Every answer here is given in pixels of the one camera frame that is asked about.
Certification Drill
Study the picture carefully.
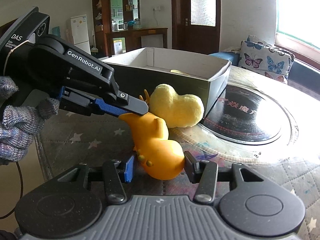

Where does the yellow plush chick toy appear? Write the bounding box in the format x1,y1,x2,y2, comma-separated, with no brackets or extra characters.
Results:
139,84,204,128

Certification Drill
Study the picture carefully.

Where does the orange rubber toy animal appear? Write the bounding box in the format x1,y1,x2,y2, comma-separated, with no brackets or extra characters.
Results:
119,113,184,180

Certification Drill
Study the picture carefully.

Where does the grey knit gloved left hand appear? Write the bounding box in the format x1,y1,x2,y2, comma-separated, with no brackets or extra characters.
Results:
1,76,60,165

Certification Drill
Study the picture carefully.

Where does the white cardboard storage box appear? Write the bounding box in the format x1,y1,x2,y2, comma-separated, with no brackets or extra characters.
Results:
103,47,232,114

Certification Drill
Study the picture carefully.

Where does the grey star quilted mat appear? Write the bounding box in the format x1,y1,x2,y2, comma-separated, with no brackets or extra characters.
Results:
36,67,319,239

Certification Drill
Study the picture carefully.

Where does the white refrigerator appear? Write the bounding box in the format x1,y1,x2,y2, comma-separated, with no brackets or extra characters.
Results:
68,15,91,54

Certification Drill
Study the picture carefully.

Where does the dark wooden side table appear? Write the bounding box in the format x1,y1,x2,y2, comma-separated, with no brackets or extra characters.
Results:
105,28,168,57

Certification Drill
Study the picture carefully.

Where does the dark wooden shelf cabinet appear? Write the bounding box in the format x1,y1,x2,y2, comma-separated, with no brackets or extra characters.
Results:
92,0,140,57

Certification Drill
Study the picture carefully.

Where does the blue sofa armrest cover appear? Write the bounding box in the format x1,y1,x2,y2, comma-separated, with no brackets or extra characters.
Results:
210,51,240,66

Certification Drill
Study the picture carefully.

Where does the dark wooden door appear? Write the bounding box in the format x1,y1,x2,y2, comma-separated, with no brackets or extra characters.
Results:
171,0,221,54

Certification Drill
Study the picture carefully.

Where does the butterfly print pillow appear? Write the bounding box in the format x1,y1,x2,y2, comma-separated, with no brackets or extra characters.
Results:
238,35,295,84

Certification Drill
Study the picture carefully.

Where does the dark blue sofa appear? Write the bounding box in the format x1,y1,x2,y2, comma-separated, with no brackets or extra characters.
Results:
209,49,320,100

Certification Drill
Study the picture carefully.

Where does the black cable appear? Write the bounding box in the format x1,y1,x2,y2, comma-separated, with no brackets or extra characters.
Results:
0,161,25,221

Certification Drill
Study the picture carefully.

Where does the window with green frame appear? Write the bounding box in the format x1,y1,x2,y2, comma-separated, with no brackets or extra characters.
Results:
274,0,320,51

